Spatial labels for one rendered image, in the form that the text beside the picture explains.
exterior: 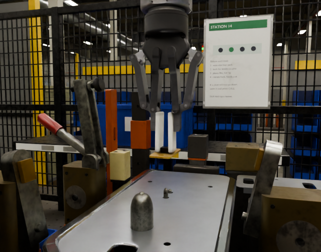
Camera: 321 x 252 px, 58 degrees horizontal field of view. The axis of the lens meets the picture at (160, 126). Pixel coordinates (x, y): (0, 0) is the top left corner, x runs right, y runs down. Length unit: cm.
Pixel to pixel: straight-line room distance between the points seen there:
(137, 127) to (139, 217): 46
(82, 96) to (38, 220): 23
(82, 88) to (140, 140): 33
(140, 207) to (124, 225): 4
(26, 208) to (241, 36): 85
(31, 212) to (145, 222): 15
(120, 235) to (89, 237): 4
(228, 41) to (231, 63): 7
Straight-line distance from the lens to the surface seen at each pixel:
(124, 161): 62
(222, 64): 105
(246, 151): 74
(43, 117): 62
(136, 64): 52
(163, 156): 49
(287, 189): 48
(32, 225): 45
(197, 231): 42
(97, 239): 41
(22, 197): 44
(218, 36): 107
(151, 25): 50
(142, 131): 84
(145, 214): 41
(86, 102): 56
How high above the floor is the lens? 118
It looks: 5 degrees down
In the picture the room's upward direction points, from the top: straight up
